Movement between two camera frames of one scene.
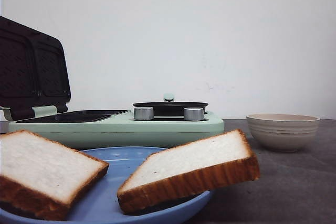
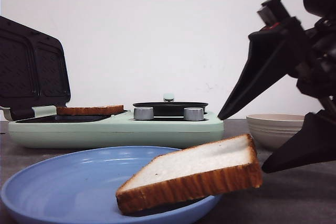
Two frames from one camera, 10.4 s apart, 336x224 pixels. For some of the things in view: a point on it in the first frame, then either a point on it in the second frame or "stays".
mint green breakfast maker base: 114,128 stays
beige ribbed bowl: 284,132 stays
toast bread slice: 40,180 → 90,110
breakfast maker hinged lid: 34,71 stays
